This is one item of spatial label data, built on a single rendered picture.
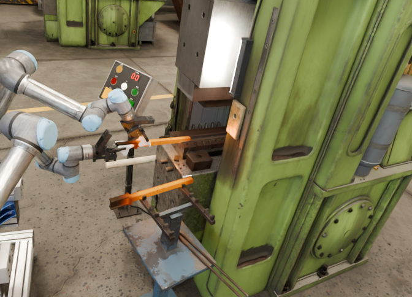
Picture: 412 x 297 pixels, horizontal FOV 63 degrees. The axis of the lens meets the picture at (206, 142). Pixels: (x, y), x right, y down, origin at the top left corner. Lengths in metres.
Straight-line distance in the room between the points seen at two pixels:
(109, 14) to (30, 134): 5.20
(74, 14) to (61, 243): 4.62
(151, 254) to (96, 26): 5.26
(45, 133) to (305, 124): 1.17
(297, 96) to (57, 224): 1.98
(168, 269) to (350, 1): 1.39
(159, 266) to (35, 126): 0.80
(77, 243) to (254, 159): 1.56
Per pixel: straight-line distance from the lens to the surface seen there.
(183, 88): 1.79
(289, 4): 1.38
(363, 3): 1.63
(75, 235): 2.71
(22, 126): 1.45
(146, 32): 7.16
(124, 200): 1.54
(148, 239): 1.74
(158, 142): 1.83
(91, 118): 1.53
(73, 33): 6.56
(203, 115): 2.13
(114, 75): 2.34
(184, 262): 1.67
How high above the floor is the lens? 1.96
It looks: 30 degrees down
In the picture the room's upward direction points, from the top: 11 degrees clockwise
